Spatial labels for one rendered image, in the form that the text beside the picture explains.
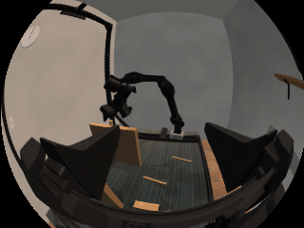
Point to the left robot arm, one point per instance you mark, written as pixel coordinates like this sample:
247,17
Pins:
115,84

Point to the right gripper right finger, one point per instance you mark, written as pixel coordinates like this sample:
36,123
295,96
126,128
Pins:
236,154

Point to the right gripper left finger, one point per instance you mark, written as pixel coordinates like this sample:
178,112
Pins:
89,160

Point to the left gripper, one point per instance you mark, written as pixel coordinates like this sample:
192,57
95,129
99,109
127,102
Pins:
108,111

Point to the tan wooden board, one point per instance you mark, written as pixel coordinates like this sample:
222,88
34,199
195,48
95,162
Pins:
128,150
110,198

